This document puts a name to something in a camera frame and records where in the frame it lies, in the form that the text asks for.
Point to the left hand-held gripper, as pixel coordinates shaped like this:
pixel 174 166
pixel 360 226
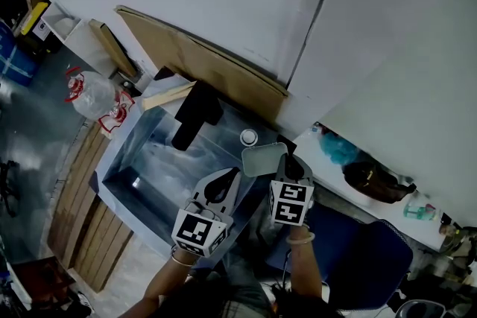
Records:
pixel 199 231

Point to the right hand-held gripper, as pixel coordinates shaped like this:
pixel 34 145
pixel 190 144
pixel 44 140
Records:
pixel 288 205

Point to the white square plate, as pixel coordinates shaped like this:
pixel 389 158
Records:
pixel 262 160

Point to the person's right forearm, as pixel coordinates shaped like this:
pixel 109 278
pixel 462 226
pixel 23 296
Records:
pixel 305 268

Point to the person's left forearm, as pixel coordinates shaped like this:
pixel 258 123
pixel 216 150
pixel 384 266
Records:
pixel 167 279

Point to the teal plastic bag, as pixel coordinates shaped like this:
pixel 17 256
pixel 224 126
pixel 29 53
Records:
pixel 339 149

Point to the round white drain stopper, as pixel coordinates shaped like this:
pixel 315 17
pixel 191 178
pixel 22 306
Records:
pixel 249 137

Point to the stainless steel sink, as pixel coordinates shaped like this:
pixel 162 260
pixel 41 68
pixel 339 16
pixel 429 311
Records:
pixel 156 167

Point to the pale bangle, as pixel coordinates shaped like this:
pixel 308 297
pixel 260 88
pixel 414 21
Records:
pixel 300 240

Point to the gold bangle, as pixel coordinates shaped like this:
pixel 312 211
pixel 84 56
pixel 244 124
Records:
pixel 180 260

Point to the black faucet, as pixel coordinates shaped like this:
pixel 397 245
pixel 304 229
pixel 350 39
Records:
pixel 195 111

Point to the brown bag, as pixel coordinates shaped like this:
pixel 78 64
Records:
pixel 376 184

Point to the person's grey trouser leg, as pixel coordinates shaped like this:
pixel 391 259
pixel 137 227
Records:
pixel 246 290

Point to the light wooden strip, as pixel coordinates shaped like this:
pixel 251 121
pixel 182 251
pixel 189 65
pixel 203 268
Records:
pixel 167 96

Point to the blue chair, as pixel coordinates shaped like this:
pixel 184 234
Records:
pixel 357 260

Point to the large cardboard sheet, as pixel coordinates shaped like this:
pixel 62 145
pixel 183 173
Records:
pixel 208 63

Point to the teal clear bottle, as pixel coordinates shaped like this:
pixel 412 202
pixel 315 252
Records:
pixel 419 211

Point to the wooden plank pallet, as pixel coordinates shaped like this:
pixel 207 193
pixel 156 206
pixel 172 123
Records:
pixel 85 227

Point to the long narrow cardboard box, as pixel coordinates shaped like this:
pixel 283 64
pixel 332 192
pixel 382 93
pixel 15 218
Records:
pixel 112 46

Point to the dark brown stool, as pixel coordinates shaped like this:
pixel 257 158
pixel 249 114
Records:
pixel 41 283

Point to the white open box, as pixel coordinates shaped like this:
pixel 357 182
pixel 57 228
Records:
pixel 82 41

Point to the black floor stand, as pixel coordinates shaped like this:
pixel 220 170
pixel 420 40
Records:
pixel 7 186

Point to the blue bin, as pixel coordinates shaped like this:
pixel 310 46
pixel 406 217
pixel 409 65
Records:
pixel 13 59

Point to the black bin yellow lid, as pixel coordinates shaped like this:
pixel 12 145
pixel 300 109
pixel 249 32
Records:
pixel 37 26

